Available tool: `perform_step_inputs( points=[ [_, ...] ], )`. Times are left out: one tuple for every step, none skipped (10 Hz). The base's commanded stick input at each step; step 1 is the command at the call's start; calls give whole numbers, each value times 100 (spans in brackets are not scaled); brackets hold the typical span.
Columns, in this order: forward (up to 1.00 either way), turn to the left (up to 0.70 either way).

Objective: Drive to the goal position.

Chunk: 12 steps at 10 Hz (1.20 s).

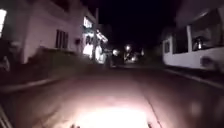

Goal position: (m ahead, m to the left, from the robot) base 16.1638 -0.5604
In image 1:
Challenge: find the white building with dark windows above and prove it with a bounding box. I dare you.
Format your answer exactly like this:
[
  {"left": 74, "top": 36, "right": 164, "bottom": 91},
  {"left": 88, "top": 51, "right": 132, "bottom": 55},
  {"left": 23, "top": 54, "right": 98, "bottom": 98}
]
[{"left": 161, "top": 6, "right": 224, "bottom": 72}]

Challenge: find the dark asphalt road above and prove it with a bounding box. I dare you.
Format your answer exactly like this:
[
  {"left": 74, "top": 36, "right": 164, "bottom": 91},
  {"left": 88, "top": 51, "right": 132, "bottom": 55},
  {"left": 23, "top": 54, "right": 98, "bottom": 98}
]
[{"left": 0, "top": 64, "right": 224, "bottom": 128}]

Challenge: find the pale kerb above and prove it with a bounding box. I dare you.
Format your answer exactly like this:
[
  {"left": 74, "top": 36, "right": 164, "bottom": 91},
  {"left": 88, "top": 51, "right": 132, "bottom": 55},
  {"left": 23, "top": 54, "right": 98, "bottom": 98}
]
[
  {"left": 0, "top": 74, "right": 73, "bottom": 94},
  {"left": 163, "top": 67, "right": 224, "bottom": 90}
]

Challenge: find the brightly lit shop building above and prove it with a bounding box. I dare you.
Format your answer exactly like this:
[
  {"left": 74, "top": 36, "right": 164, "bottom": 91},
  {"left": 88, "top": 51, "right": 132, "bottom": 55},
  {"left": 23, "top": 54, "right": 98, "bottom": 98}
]
[{"left": 81, "top": 8, "right": 111, "bottom": 66}]

